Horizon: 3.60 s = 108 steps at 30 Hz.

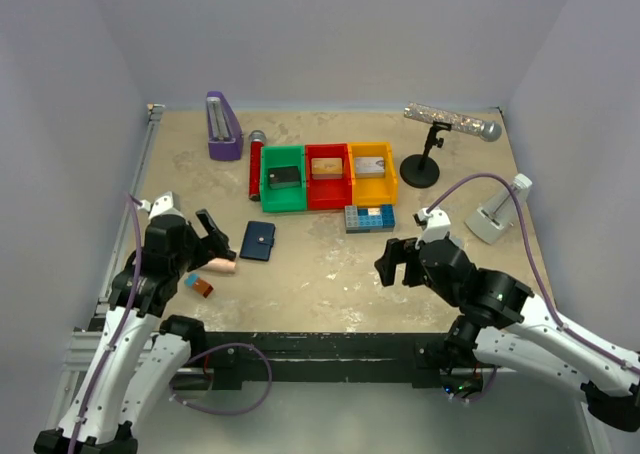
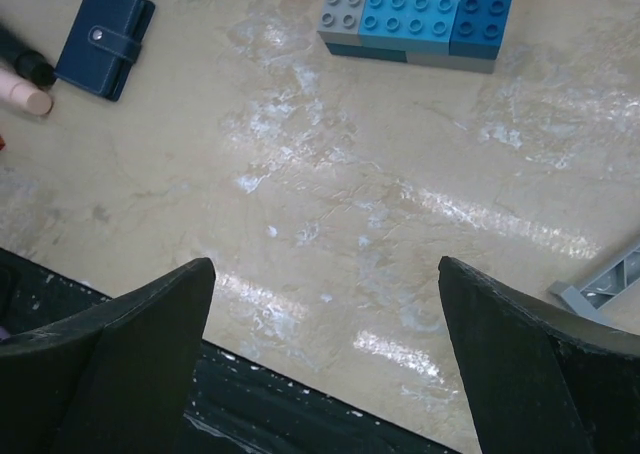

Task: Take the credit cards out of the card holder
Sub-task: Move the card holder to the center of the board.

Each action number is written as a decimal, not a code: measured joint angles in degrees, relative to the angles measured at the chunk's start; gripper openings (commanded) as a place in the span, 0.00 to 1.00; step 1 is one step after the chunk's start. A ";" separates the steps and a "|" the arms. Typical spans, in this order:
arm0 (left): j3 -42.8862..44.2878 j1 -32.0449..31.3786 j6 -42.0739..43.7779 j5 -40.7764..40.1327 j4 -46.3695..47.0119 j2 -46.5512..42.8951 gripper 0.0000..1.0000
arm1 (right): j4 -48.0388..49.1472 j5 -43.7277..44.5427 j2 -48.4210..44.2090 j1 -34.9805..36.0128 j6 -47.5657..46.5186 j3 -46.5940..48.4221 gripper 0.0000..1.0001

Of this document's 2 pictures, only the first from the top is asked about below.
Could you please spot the red microphone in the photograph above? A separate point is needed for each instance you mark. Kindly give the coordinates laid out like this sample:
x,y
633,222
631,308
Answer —
x,y
257,140

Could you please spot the white metronome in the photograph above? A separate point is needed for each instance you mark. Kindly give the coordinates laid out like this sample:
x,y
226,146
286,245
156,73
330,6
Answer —
x,y
496,215

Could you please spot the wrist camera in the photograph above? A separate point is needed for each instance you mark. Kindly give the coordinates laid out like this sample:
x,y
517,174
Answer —
x,y
435,225
167,203

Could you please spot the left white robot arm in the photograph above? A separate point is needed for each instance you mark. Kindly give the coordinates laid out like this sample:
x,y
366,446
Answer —
x,y
139,351

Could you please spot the green plastic bin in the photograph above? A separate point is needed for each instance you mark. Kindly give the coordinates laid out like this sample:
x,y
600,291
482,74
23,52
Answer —
x,y
289,199

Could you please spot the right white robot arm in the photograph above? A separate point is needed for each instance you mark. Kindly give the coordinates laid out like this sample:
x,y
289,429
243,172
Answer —
x,y
502,322

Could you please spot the gold credit card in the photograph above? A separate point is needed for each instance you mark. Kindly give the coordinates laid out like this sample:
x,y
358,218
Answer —
x,y
326,168

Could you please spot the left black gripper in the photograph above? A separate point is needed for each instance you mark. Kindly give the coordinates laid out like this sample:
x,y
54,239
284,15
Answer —
x,y
211,247

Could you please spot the black microphone stand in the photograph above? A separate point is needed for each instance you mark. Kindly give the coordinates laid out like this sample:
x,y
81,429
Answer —
x,y
420,170

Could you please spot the purple metronome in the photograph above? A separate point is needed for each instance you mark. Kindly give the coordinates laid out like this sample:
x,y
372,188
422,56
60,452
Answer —
x,y
225,137

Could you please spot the orange blue toy block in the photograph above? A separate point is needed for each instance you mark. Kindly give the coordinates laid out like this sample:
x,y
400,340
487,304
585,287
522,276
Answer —
x,y
198,285

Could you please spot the red plastic bin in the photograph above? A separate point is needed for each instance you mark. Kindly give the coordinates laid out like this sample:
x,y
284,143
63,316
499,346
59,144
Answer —
x,y
328,194

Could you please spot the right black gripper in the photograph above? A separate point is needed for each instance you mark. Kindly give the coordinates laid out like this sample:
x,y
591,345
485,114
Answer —
x,y
397,251

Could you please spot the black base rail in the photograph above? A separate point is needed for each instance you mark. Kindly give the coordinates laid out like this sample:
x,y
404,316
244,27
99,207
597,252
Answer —
x,y
417,359

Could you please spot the yellow plastic bin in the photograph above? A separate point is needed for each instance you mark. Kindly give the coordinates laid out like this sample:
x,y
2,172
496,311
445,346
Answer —
x,y
374,178

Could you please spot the blue grey lego block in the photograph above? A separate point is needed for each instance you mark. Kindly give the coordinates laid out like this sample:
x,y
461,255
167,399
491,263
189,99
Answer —
x,y
369,219

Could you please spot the pink microphone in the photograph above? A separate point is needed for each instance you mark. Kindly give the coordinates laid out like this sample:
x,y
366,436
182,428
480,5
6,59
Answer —
x,y
220,266

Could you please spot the navy blue card holder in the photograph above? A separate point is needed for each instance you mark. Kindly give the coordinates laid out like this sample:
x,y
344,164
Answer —
x,y
258,241

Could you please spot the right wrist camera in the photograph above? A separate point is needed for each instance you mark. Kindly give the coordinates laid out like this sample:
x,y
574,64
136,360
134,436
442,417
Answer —
x,y
435,225

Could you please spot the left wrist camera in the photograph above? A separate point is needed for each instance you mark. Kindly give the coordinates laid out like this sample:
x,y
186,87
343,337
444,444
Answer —
x,y
167,203

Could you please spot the silver credit card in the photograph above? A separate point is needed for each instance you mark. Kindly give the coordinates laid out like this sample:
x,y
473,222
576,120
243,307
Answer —
x,y
369,167

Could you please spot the black credit card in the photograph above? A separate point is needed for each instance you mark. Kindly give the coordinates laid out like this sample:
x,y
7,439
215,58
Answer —
x,y
283,177

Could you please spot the glitter silver microphone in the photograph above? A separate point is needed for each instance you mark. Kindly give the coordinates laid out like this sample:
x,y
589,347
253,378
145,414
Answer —
x,y
488,131

